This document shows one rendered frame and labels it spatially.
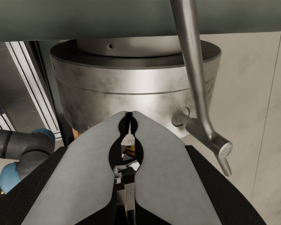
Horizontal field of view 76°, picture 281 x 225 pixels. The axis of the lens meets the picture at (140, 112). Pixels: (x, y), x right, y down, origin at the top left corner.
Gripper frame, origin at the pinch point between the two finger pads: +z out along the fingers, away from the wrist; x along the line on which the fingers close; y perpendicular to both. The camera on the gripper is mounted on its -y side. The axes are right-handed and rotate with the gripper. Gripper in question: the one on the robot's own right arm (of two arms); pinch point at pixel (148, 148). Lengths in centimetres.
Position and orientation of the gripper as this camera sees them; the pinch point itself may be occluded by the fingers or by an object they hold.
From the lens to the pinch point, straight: 51.0
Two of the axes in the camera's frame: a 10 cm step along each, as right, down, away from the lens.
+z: 9.6, -1.2, 2.4
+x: 2.7, 4.9, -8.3
